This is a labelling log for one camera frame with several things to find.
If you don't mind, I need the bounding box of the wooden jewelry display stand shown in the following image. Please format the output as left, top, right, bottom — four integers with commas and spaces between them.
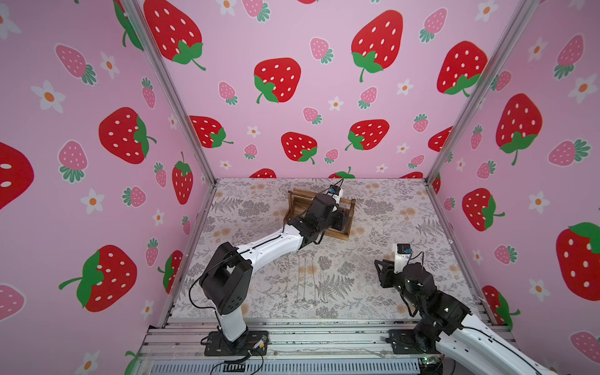
284, 189, 357, 241

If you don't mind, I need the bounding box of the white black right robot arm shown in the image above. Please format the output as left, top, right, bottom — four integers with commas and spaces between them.
374, 259, 553, 374

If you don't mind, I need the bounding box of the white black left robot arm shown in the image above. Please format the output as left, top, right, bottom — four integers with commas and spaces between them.
197, 185, 348, 347

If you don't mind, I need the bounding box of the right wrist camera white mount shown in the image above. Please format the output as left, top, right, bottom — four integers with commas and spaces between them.
394, 243, 413, 273

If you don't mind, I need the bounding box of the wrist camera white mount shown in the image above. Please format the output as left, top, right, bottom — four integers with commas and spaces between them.
327, 184, 343, 205
394, 243, 413, 273

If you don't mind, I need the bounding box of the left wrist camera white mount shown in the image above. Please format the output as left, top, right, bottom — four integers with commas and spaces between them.
327, 184, 343, 205

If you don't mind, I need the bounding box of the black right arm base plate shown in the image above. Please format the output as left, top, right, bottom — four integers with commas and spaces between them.
384, 329, 440, 356

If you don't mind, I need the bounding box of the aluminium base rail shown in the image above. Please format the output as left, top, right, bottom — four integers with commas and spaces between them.
132, 318, 467, 374

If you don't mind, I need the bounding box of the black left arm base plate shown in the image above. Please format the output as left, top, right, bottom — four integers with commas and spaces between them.
201, 331, 269, 357

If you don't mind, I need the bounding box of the aluminium corner frame post right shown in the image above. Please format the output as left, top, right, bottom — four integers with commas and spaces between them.
425, 0, 539, 188

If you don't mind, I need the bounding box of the aluminium corner frame post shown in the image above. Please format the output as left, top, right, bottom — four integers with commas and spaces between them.
425, 0, 539, 188
122, 0, 217, 188

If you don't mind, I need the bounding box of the aluminium corner frame post left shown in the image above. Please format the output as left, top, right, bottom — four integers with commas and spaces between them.
122, 0, 217, 188

